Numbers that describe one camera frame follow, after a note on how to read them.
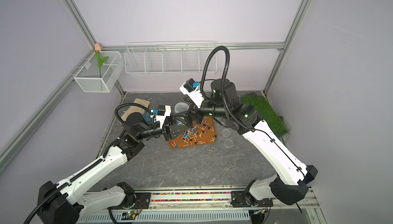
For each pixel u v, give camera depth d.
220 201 0.75
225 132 0.98
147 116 0.54
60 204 0.37
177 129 0.60
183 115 0.47
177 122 0.60
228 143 0.93
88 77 0.79
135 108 1.13
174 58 1.04
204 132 0.97
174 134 0.60
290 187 0.38
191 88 0.45
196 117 0.48
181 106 0.58
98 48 0.89
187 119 0.48
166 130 0.57
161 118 0.55
